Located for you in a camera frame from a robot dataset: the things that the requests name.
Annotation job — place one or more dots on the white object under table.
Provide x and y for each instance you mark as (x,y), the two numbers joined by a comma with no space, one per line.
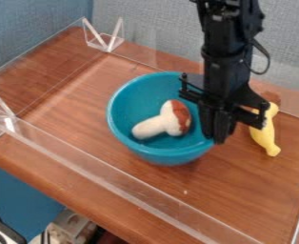
(70,228)

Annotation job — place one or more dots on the blue plastic bowl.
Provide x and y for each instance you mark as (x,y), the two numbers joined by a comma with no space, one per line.
(135,102)

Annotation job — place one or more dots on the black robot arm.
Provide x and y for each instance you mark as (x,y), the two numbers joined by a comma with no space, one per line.
(230,23)

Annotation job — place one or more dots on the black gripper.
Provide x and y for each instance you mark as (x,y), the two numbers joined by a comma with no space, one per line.
(222,94)

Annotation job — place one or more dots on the clear acrylic barrier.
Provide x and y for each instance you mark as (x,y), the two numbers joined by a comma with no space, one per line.
(233,197)

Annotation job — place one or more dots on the white and brown toy mushroom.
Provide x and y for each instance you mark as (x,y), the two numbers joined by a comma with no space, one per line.
(173,121)

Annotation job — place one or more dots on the yellow toy banana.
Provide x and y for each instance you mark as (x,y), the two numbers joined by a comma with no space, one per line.
(265,136)

